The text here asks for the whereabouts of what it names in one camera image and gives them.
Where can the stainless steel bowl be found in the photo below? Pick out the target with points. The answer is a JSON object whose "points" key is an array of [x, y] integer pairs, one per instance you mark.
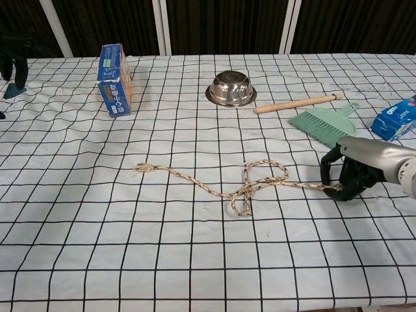
{"points": [[230, 89]]}

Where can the blue cardboard carton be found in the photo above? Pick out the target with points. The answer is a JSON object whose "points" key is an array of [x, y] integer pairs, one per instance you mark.
{"points": [[113, 65]]}

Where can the green plastic hand brush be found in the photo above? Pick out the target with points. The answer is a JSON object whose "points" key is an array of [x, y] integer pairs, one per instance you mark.
{"points": [[325, 126]]}

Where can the white black checked tablecloth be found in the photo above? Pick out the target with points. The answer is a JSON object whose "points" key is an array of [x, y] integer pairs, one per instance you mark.
{"points": [[130, 243]]}

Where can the teal small object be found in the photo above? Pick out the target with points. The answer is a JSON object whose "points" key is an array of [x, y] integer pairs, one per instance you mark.
{"points": [[11, 92]]}

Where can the black slatted partition panel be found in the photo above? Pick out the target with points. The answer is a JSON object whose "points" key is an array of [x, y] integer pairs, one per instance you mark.
{"points": [[357, 26], [107, 22], [227, 26], [19, 19]]}

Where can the wooden stick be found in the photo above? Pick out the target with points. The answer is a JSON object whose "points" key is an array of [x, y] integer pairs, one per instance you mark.
{"points": [[292, 104]]}

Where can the blue Oreo cookie package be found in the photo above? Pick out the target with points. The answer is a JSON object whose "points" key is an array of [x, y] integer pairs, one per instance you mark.
{"points": [[393, 118]]}

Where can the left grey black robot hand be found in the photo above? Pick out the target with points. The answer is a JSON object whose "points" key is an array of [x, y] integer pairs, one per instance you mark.
{"points": [[21, 55]]}

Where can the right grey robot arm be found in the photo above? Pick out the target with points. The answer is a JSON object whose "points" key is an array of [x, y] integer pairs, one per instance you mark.
{"points": [[409, 175]]}

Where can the white partition frame post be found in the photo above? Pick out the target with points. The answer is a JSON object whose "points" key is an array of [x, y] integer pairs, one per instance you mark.
{"points": [[55, 29], [291, 26], [162, 26]]}

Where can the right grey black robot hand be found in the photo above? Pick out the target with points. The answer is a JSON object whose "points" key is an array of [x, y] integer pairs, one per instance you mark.
{"points": [[364, 149]]}

